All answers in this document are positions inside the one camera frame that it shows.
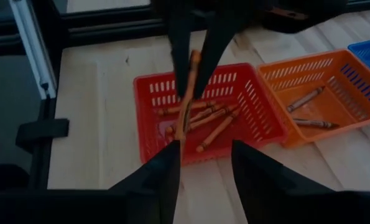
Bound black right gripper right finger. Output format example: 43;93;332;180
231;139;333;224

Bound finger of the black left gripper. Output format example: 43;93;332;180
192;9;246;101
167;9;194;100

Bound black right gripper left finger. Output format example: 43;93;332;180
109;139;182;224

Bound brown crayon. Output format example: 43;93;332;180
292;118;340;129
286;86;326;114

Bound red plastic basket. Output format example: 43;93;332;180
132;62;289;166

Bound orange plastic basket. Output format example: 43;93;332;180
257;49;370;149

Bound blue plastic basket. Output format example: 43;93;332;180
347;37;370;81

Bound silver aluminium extrusion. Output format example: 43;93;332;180
9;0;57;100

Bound black frame bracket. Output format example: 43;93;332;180
16;118;70;147

